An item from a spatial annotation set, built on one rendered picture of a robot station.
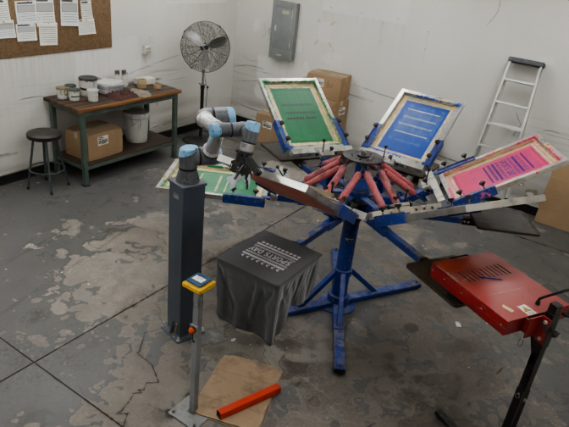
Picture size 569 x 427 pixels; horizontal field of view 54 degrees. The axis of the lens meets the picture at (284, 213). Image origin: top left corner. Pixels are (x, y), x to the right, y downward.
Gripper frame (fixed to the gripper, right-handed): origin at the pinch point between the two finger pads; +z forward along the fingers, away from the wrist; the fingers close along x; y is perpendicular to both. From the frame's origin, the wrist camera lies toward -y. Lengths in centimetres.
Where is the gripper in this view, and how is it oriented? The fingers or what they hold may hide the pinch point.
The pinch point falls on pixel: (240, 191)
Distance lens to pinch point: 281.9
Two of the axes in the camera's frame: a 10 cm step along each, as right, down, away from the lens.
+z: -2.6, 9.4, 2.0
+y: -8.3, -3.3, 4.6
